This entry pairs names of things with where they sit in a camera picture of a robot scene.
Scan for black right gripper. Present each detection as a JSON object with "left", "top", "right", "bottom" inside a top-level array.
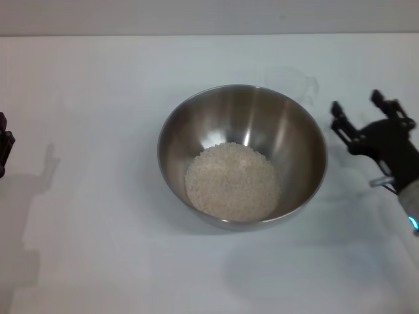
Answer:
[{"left": 329, "top": 88, "right": 419, "bottom": 192}]

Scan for stainless steel mixing bowl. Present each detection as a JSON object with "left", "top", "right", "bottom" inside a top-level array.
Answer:
[{"left": 156, "top": 84, "right": 329, "bottom": 232}]

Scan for clear plastic measuring cup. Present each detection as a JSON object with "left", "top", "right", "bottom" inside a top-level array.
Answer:
[{"left": 264, "top": 65, "right": 320, "bottom": 106}]

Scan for white rice grains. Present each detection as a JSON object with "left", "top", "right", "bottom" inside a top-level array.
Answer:
[{"left": 184, "top": 143, "right": 282, "bottom": 222}]

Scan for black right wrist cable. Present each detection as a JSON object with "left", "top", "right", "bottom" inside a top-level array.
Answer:
[{"left": 369, "top": 159, "right": 399, "bottom": 194}]

